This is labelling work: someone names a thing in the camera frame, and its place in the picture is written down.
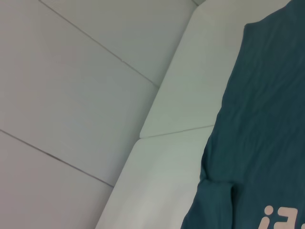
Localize teal t-shirt with FREE print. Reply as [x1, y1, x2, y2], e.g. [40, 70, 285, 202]
[180, 0, 305, 229]

